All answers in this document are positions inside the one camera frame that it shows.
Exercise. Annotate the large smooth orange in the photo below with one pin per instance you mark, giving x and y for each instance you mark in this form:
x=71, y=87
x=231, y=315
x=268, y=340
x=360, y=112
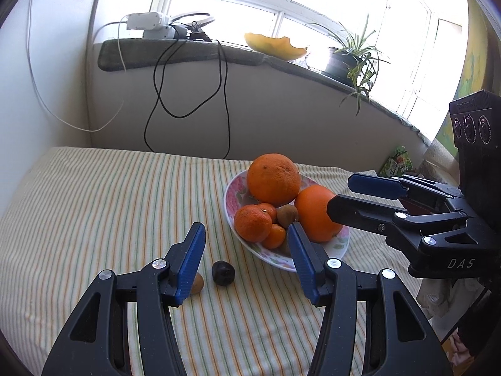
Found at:
x=313, y=211

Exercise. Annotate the grey windowsill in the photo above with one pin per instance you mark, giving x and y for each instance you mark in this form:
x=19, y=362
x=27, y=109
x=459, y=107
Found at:
x=195, y=51

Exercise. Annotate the brown kiwi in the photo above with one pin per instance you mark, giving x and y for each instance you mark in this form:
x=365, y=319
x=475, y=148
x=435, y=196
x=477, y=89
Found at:
x=197, y=284
x=287, y=215

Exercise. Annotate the dark plum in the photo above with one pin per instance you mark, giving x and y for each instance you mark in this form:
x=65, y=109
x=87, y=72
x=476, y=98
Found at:
x=223, y=272

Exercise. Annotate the small tangerine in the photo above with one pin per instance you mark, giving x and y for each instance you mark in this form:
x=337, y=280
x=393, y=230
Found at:
x=252, y=223

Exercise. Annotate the person's right hand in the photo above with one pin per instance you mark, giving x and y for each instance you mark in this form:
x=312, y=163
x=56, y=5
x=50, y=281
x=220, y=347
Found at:
x=434, y=293

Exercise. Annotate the black adapter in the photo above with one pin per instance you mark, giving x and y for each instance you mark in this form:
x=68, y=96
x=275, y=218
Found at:
x=188, y=33

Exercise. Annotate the green snack packet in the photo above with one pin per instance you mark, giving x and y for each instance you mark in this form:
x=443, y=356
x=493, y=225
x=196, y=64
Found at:
x=395, y=164

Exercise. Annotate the dark plant pot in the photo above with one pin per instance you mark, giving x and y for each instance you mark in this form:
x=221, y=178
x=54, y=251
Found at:
x=338, y=64

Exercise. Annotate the green spider plant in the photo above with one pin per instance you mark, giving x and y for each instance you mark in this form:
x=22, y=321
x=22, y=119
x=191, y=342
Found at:
x=358, y=51

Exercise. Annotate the kumquat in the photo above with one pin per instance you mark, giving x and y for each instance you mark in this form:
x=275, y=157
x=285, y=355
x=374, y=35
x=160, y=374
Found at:
x=269, y=209
x=274, y=237

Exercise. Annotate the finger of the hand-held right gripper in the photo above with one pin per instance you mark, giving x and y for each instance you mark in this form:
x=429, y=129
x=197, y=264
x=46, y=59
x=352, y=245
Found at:
x=352, y=209
x=375, y=186

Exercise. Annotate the large bumpy orange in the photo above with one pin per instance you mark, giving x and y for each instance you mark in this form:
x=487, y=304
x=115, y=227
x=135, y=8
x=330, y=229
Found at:
x=274, y=178

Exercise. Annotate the floral white plate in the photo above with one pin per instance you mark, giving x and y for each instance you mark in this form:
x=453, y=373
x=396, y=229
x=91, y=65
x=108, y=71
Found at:
x=270, y=258

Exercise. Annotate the white window frame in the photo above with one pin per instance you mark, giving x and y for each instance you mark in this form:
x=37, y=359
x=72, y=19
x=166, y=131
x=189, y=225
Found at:
x=282, y=8

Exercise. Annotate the striped tablecloth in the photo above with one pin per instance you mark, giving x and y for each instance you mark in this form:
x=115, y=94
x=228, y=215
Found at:
x=98, y=203

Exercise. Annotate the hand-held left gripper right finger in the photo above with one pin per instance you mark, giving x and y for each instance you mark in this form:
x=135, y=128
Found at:
x=303, y=266

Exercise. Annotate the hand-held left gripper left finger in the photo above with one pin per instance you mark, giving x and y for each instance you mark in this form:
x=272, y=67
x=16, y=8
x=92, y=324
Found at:
x=191, y=258

